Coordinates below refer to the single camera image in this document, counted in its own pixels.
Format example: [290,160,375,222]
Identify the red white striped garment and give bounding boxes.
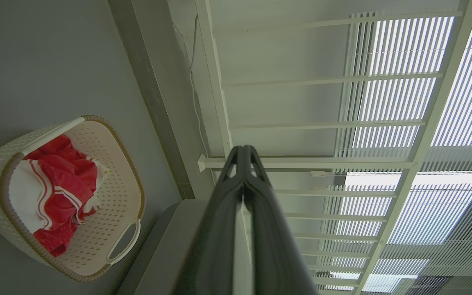
[9,134,107,258]

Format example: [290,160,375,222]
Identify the white metal railing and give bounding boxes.
[195,0,472,295]

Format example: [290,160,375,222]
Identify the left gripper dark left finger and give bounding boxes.
[174,145,245,295]

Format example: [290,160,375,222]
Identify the grey fabric sofa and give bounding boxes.
[116,199,257,295]

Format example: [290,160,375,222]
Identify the light grey cable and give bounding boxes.
[188,16,217,185]

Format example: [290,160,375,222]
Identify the cream brown-rimmed laundry basket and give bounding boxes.
[0,115,146,283]

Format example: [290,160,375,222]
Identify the white window blinds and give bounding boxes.
[318,11,472,295]

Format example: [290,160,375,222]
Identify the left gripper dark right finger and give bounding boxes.
[242,145,319,295]

